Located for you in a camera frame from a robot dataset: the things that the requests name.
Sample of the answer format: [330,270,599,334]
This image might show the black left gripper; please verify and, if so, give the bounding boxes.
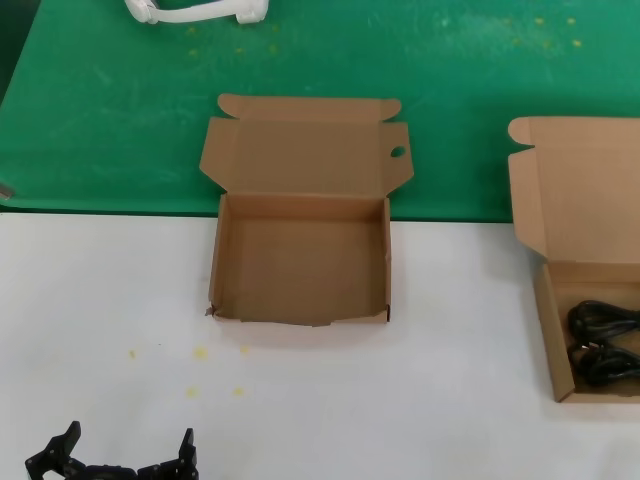
[24,421,200,480]

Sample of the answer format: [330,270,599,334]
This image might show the white VR headset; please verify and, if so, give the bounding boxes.
[123,0,271,25]

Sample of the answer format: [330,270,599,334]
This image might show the brown cardboard box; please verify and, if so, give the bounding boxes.
[507,116,640,404]
[198,93,415,330]

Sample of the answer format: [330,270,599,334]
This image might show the green table cloth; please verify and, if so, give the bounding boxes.
[0,0,640,226]

